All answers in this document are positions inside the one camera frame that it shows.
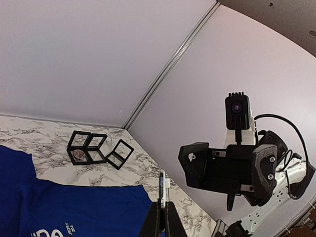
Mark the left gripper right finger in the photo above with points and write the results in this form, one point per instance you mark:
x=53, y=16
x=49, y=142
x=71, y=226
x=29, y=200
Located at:
x=172, y=222

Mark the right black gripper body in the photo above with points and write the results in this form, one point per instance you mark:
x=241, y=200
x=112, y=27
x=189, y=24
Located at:
x=227, y=170

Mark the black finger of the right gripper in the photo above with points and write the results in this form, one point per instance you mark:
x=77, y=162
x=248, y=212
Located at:
x=193, y=158

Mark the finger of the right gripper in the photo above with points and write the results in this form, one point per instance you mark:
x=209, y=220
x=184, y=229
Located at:
x=262, y=173

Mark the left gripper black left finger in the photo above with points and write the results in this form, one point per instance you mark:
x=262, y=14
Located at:
x=153, y=225

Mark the dark blue round brooch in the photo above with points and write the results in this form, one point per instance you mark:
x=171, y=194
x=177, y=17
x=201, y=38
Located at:
x=164, y=189

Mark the pink round brooch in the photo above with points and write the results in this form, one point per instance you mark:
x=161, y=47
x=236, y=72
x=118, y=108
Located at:
x=79, y=154

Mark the blue printed t-shirt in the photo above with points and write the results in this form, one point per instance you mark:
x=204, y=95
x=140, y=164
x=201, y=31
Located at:
x=31, y=207

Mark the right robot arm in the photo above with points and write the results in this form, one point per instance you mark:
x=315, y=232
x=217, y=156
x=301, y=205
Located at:
x=292, y=175

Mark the right aluminium corner post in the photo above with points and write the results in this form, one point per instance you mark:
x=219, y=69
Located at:
x=170, y=64

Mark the black wire frame cube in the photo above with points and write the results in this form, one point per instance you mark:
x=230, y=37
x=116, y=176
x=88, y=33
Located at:
x=79, y=141

